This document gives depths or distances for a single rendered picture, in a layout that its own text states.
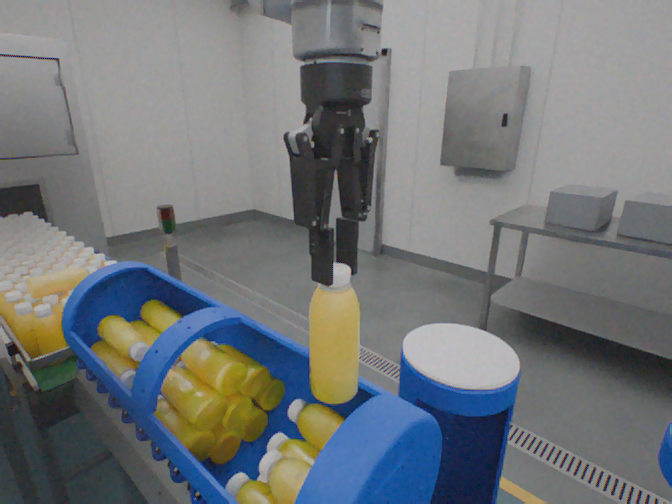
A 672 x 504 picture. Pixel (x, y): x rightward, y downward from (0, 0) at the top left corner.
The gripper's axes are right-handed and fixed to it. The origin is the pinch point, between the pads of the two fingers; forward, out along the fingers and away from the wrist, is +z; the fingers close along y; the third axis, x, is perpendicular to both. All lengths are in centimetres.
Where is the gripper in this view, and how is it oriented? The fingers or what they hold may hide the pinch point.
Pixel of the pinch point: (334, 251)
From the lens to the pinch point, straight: 47.0
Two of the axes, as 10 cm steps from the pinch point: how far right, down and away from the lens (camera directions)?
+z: 0.0, 9.4, 3.4
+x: -7.5, -2.3, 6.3
